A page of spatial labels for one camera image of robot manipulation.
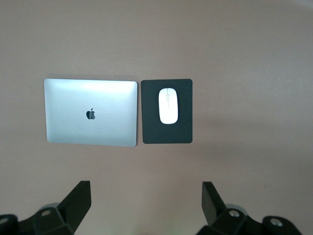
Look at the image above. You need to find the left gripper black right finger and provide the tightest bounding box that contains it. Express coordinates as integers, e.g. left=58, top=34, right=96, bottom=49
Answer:
left=195, top=181, right=303, bottom=235

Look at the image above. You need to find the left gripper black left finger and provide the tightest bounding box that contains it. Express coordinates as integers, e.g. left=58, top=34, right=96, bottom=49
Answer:
left=0, top=180, right=92, bottom=235

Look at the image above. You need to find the white computer mouse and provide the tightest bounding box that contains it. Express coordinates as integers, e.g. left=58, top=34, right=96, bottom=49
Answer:
left=158, top=88, right=179, bottom=124

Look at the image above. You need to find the black mouse pad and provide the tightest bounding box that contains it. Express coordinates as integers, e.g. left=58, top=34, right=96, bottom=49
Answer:
left=140, top=78, right=193, bottom=144

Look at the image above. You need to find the silver laptop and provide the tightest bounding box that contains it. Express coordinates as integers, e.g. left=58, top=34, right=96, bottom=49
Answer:
left=44, top=78, right=138, bottom=147

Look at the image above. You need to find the brown table cover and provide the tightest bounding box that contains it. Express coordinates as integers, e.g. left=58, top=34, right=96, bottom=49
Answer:
left=0, top=0, right=313, bottom=235

